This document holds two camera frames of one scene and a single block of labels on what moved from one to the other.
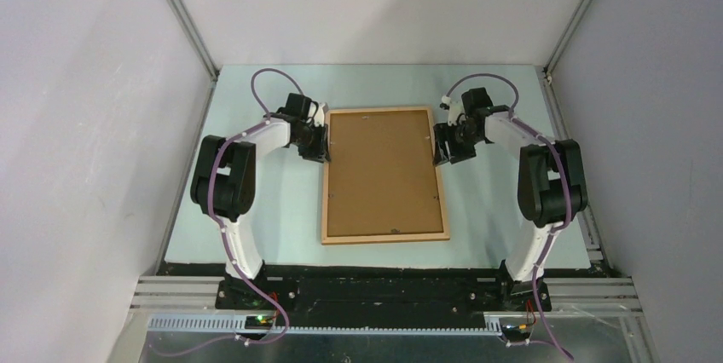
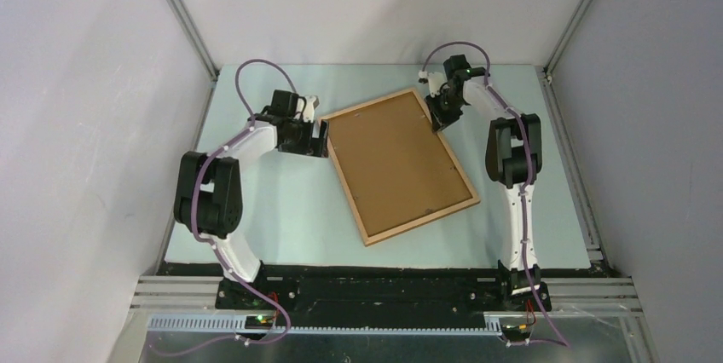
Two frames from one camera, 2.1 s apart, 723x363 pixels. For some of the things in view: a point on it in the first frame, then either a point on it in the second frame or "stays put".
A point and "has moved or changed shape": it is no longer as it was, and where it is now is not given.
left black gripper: [320, 152] stays put
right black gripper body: [462, 141] → [448, 106]
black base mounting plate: [373, 290] stays put
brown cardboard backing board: [382, 180] has moved or changed shape
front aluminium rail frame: [612, 295] stays put
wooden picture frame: [351, 239] → [337, 158]
